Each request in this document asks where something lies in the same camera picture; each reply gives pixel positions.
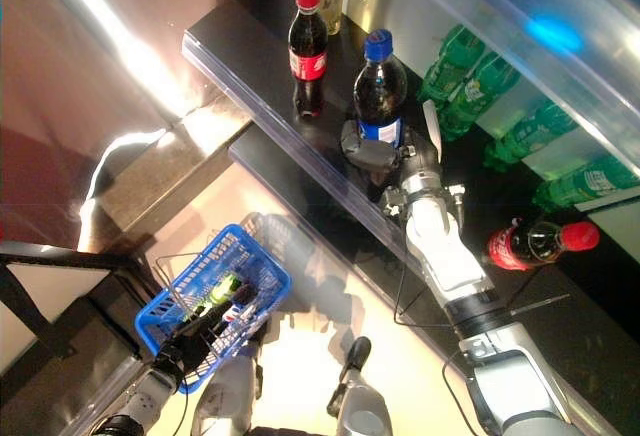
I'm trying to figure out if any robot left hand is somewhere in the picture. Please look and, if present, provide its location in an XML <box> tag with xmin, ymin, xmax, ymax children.
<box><xmin>152</xmin><ymin>303</ymin><xmax>236</xmax><ymax>377</ymax></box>

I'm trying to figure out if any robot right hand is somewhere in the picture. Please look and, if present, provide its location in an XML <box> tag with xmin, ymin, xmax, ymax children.
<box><xmin>339</xmin><ymin>99</ymin><xmax>444</xmax><ymax>187</ymax></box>

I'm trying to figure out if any blue plastic shopping basket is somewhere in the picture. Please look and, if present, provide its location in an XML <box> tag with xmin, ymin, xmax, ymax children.
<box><xmin>133</xmin><ymin>223</ymin><xmax>293</xmax><ymax>396</ymax></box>

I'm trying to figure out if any black cabinet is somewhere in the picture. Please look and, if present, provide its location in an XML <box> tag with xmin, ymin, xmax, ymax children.
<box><xmin>59</xmin><ymin>285</ymin><xmax>151</xmax><ymax>372</ymax></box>

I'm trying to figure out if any green Sprite bottle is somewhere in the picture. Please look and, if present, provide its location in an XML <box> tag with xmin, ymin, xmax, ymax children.
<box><xmin>439</xmin><ymin>53</ymin><xmax>521</xmax><ymax>142</ymax></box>
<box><xmin>482</xmin><ymin>100</ymin><xmax>579</xmax><ymax>172</ymax></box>
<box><xmin>532</xmin><ymin>155</ymin><xmax>640</xmax><ymax>213</ymax></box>
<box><xmin>417</xmin><ymin>24</ymin><xmax>486</xmax><ymax>102</ymax></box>

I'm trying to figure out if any Coca-Cola bottle red cap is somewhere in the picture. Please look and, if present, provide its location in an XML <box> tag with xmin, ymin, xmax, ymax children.
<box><xmin>288</xmin><ymin>0</ymin><xmax>330</xmax><ymax>118</ymax></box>
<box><xmin>482</xmin><ymin>220</ymin><xmax>601</xmax><ymax>272</ymax></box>

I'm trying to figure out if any dark robot waist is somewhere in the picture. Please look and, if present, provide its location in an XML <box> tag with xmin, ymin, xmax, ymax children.
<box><xmin>248</xmin><ymin>424</ymin><xmax>342</xmax><ymax>436</ymax></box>

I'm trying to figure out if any silver robot right leg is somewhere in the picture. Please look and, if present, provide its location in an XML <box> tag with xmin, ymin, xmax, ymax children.
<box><xmin>327</xmin><ymin>335</ymin><xmax>394</xmax><ymax>436</ymax></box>

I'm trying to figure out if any thin grey antenna rod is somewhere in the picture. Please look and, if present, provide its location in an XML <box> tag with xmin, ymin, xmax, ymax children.
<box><xmin>509</xmin><ymin>293</ymin><xmax>571</xmax><ymax>315</ymax></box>

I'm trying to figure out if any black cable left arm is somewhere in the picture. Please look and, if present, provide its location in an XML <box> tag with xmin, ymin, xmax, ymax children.
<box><xmin>177</xmin><ymin>375</ymin><xmax>194</xmax><ymax>436</ymax></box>

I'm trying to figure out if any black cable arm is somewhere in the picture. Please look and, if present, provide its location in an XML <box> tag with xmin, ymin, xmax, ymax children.
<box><xmin>177</xmin><ymin>375</ymin><xmax>194</xmax><ymax>436</ymax></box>
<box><xmin>392</xmin><ymin>263</ymin><xmax>481</xmax><ymax>436</ymax></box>

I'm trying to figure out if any black shelf board clear rail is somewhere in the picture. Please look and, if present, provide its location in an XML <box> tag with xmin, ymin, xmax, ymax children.
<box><xmin>504</xmin><ymin>255</ymin><xmax>640</xmax><ymax>436</ymax></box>
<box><xmin>377</xmin><ymin>0</ymin><xmax>640</xmax><ymax>178</ymax></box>
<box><xmin>181</xmin><ymin>0</ymin><xmax>640</xmax><ymax>310</ymax></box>
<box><xmin>227</xmin><ymin>123</ymin><xmax>481</xmax><ymax>372</ymax></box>

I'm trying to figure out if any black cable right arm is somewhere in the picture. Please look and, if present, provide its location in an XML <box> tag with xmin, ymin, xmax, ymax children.
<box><xmin>392</xmin><ymin>263</ymin><xmax>481</xmax><ymax>436</ymax></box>

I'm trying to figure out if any white panel black frame stand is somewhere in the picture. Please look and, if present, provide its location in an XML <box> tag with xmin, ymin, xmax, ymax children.
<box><xmin>0</xmin><ymin>239</ymin><xmax>146</xmax><ymax>372</ymax></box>

